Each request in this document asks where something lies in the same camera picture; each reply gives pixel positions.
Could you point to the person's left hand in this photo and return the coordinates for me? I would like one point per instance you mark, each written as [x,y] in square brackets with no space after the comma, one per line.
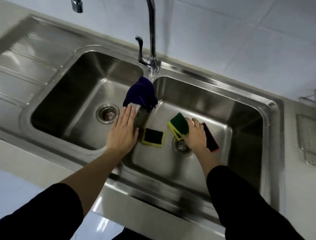
[123,133]

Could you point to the person's right hand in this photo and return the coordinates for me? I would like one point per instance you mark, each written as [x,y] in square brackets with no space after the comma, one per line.
[197,136]

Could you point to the red black scrubbing pad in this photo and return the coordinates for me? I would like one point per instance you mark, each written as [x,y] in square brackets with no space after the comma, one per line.
[211,141]

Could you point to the purple cloth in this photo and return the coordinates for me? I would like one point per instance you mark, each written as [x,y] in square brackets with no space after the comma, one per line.
[139,92]

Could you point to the stainless steel double sink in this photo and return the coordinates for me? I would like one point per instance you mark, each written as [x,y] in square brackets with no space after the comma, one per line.
[24,74]

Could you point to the person's right forearm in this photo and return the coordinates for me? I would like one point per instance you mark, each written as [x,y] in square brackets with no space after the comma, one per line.
[209,163]

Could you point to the person's left forearm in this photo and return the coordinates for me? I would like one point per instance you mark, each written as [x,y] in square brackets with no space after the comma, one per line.
[93,178]

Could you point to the person's black right sleeve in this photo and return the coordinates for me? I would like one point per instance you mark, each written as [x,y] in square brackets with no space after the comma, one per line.
[247,210]

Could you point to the person's black sleeve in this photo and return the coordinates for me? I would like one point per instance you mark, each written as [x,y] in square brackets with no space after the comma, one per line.
[42,217]
[247,210]

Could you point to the person's black left sleeve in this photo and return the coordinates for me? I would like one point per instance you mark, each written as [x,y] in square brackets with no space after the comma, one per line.
[42,217]

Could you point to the round metal drain strainer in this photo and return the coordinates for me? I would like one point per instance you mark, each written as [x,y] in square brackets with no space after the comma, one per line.
[106,113]
[180,147]

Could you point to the chrome gooseneck faucet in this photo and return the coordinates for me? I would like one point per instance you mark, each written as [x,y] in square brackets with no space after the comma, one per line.
[151,29]

